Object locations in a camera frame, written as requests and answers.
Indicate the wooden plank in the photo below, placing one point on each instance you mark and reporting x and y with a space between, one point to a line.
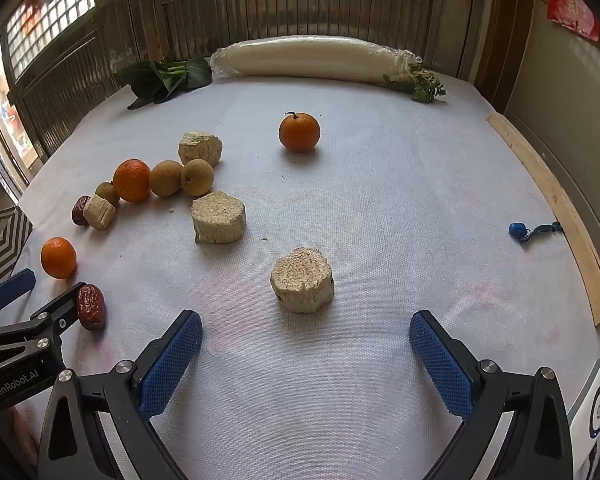
555 200

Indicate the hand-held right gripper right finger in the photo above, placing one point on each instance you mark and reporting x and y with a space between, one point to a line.
440 365

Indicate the green bok choy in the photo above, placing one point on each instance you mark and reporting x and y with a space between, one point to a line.
180 77

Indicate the glass block window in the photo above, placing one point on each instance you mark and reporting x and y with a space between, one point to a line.
50 15

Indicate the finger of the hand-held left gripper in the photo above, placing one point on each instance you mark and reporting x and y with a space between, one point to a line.
10 287
55 310

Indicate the red date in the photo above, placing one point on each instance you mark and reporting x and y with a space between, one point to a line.
91 306
80 211

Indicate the striped tray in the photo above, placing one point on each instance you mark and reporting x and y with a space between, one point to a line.
5 240

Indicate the white table cloth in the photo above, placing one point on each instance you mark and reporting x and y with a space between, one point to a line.
380 210

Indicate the small greenish longan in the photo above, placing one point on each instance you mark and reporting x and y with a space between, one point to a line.
106 193

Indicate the wrapped white radish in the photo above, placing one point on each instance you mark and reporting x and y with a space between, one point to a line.
305 57

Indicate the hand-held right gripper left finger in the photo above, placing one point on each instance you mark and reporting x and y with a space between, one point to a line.
172 365

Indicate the white device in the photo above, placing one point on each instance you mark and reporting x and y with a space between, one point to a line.
592 390

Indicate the small beige crumbly cake chunk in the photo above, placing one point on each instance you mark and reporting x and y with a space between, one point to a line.
100 211

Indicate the red wall poster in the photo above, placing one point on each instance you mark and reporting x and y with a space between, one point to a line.
572 7

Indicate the brown longan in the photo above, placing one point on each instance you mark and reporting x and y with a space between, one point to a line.
165 177
197 176

